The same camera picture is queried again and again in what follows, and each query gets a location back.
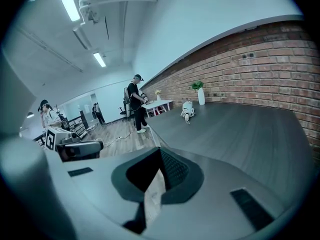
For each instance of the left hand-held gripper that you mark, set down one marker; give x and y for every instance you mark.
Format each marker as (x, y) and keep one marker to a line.
(75, 150)

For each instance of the white vase with green plant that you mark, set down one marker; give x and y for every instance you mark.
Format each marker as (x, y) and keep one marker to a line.
(201, 97)

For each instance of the ceiling light tube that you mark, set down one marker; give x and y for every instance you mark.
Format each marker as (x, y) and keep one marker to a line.
(68, 2)
(100, 59)

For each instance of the white power strip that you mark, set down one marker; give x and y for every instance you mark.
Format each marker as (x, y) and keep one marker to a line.
(119, 138)

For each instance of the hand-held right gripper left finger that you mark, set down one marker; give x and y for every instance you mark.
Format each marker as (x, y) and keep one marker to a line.
(95, 196)

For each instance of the black office chair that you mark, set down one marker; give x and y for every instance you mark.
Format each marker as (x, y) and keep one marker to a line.
(123, 111)

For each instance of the white umbrella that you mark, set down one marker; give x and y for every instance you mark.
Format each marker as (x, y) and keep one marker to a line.
(187, 107)

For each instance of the white vase with yellow flowers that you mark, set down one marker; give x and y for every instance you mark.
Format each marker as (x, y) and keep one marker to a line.
(158, 97)

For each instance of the white folding table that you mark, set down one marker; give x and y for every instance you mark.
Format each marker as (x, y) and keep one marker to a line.
(160, 102)

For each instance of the black shelf rack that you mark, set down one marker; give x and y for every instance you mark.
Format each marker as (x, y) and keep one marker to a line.
(80, 126)

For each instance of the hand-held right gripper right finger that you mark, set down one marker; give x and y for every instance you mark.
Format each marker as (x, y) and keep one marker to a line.
(212, 209)

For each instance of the dark grey table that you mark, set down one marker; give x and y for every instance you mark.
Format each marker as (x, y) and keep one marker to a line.
(237, 134)

